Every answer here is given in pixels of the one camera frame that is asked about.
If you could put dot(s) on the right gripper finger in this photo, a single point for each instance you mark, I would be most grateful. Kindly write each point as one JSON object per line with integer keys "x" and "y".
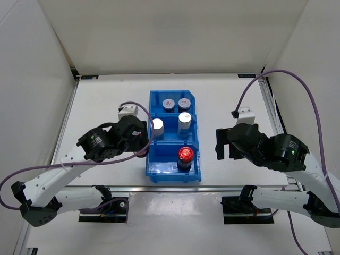
{"x": 221, "y": 141}
{"x": 234, "y": 153}

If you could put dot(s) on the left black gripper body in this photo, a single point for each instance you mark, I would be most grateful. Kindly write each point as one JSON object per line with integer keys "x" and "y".
{"x": 138, "y": 143}

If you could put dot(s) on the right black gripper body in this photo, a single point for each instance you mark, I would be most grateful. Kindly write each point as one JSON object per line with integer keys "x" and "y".
{"x": 256, "y": 159}

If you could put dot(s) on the silver-lid blue-label bottle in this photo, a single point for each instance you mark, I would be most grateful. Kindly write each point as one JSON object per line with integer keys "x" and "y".
{"x": 158, "y": 129}
{"x": 184, "y": 123}

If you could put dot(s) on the red-lid sauce jar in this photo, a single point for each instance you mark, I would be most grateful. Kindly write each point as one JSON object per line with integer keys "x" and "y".
{"x": 143, "y": 153}
{"x": 185, "y": 158}

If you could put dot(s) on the white-lid spice jar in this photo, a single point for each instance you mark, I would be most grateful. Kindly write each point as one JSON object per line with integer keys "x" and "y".
{"x": 184, "y": 105}
{"x": 168, "y": 105}

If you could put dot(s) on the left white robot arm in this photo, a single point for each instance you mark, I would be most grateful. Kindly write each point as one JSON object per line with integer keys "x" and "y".
{"x": 45, "y": 197}

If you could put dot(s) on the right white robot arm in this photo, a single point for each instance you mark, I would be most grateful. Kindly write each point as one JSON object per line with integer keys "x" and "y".
{"x": 316, "y": 195}

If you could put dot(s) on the near blue storage bin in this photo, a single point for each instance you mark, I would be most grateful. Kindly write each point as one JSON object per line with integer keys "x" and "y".
{"x": 161, "y": 163}

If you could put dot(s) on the right black logo label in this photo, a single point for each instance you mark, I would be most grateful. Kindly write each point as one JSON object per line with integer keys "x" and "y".
{"x": 246, "y": 76}

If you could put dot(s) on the black logo label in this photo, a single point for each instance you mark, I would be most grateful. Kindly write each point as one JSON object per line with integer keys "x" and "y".
{"x": 89, "y": 77}
{"x": 246, "y": 76}

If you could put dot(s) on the left black logo label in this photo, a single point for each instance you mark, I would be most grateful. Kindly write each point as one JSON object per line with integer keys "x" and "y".
{"x": 89, "y": 77}

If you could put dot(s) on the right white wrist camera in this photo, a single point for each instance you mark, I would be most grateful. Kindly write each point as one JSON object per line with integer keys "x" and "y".
{"x": 244, "y": 115}

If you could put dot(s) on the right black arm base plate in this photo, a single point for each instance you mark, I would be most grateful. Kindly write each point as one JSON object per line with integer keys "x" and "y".
{"x": 238, "y": 212}

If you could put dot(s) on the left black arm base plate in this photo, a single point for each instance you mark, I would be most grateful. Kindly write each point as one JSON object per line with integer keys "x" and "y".
{"x": 115, "y": 212}

